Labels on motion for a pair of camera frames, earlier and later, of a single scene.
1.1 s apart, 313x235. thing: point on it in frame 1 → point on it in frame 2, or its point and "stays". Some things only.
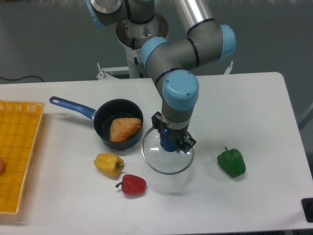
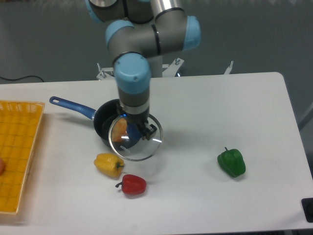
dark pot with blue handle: x=118 y=123 stays
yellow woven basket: x=19 y=124 stays
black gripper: x=165 y=130 → x=140 y=120
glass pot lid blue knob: x=161 y=154 → x=125 y=139
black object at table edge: x=307 y=205 stays
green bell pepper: x=232 y=161 stays
